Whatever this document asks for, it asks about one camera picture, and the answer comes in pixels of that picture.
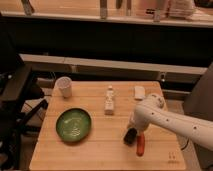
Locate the pale wooden gripper finger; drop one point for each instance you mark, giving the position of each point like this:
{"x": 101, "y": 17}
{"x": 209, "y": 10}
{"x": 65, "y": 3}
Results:
{"x": 130, "y": 125}

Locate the black eraser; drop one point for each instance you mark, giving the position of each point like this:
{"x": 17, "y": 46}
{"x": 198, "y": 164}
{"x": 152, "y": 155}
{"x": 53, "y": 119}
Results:
{"x": 130, "y": 136}

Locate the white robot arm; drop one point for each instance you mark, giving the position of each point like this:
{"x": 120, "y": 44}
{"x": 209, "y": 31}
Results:
{"x": 150, "y": 111}

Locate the white sponge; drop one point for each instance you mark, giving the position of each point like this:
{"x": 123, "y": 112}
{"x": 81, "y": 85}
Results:
{"x": 139, "y": 92}

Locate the orange carrot toy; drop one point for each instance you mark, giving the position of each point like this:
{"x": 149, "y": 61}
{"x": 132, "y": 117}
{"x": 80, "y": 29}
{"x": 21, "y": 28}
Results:
{"x": 140, "y": 144}

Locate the white squeeze bottle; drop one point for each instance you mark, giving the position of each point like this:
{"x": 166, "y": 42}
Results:
{"x": 109, "y": 101}

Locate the green plate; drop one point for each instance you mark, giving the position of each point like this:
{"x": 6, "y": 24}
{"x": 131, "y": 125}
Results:
{"x": 73, "y": 125}

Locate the white paper cup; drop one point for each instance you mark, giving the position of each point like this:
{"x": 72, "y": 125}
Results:
{"x": 64, "y": 85}

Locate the black stand on left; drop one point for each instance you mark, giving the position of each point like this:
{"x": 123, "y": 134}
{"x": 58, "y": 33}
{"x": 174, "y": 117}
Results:
{"x": 20, "y": 99}

